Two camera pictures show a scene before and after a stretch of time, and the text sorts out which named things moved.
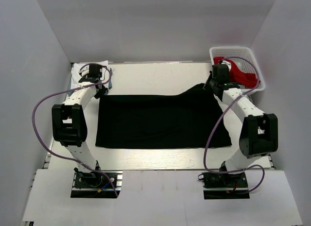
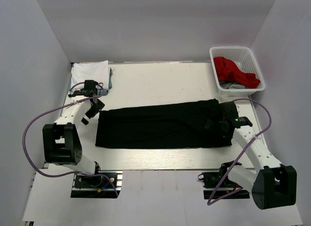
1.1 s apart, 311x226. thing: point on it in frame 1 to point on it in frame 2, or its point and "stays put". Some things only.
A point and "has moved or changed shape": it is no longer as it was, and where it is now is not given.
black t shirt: (191, 118) has moved or changed shape
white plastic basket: (243, 56) stays put
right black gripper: (207, 86) to (215, 115)
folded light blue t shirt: (70, 91) stays put
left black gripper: (101, 93) to (98, 107)
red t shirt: (236, 75) stays put
